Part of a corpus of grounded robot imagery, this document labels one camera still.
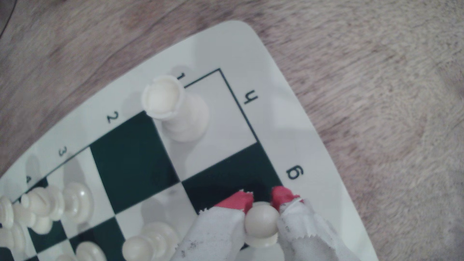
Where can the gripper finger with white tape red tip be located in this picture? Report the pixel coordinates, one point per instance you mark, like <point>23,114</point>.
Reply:
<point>308,235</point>
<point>214,235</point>

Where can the white chess bishop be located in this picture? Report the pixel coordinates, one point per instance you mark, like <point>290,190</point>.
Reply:
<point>61,202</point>

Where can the white chess pawn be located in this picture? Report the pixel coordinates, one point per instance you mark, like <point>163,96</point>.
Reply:
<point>89,252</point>
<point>261,220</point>
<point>150,242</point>

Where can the green white chess mat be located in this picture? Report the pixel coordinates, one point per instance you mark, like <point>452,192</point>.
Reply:
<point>224,119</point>

